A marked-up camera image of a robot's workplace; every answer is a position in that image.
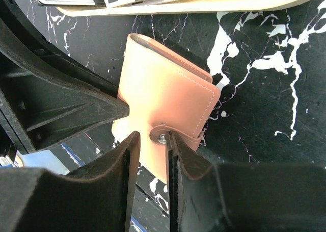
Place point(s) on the pink leather card holder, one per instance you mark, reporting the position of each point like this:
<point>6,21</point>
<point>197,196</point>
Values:
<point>165,92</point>

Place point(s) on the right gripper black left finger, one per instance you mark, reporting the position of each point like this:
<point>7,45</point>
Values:
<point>95,197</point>

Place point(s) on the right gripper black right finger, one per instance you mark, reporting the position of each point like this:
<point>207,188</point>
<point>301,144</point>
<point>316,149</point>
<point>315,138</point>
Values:
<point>241,197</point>

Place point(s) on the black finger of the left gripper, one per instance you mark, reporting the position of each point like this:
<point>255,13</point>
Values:
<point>25,32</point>
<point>42,107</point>

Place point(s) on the beige wooden tray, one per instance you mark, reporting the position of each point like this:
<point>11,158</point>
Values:
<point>185,6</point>

